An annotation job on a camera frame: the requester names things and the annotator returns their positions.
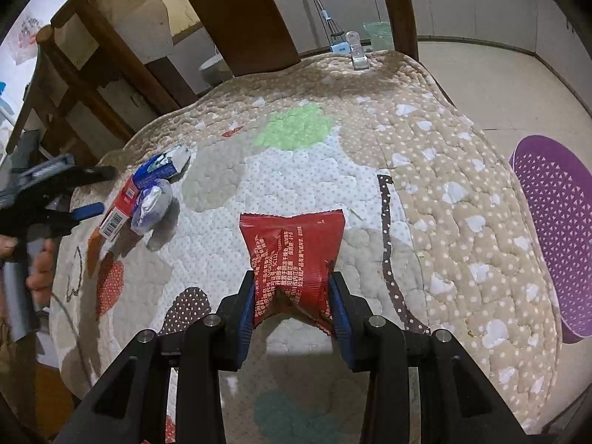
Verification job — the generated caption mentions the red carton box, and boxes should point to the red carton box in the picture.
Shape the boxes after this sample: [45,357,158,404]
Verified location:
[99,178,142,242]

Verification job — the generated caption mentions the clear plastic wrapped packet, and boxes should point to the clear plastic wrapped packet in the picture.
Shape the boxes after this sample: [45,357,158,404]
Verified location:
[131,180,174,234]

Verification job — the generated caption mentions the blue and white packet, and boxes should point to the blue and white packet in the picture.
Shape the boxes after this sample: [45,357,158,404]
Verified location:
[132,145,192,190]

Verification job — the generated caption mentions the green plastic bin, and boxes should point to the green plastic bin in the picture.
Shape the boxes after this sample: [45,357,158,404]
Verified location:
[363,21,394,51]

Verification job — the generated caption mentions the white basin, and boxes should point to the white basin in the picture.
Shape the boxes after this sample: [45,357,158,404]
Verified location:
[199,53,232,84]

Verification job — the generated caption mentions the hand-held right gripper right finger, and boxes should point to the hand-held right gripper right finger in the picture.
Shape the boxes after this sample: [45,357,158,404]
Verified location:
[327,270,532,444]

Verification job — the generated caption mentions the mop with blue head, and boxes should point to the mop with blue head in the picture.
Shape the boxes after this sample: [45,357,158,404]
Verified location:
[292,0,351,55]

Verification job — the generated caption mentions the grey lower kitchen cabinets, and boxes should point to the grey lower kitchen cabinets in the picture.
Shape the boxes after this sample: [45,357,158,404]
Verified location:
[259,0,592,116]

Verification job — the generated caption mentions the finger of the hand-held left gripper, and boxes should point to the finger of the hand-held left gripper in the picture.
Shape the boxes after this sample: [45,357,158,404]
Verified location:
[14,154,117,195]
[23,201,105,236]

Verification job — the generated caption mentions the clear plastic container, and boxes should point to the clear plastic container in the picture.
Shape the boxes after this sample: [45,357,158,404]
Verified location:
[344,31,371,71]

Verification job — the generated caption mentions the tan table cover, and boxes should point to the tan table cover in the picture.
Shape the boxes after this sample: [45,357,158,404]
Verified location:
[51,0,174,61]

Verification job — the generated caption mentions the beige quilted printed blanket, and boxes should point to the beige quilted printed blanket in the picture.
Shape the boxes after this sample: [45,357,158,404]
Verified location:
[48,48,562,444]

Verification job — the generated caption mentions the purple plastic mesh basket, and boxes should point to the purple plastic mesh basket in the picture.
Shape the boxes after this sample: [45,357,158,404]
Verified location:
[509,135,592,344]

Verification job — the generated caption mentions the red snack packet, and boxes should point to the red snack packet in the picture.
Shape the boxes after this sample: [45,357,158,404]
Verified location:
[239,210,347,336]

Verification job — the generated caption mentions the person's left hand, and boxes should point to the person's left hand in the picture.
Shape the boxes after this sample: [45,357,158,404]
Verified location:
[25,239,58,308]

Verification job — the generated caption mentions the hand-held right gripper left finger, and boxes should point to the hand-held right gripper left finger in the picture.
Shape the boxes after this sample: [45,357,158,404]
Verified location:
[53,270,257,444]

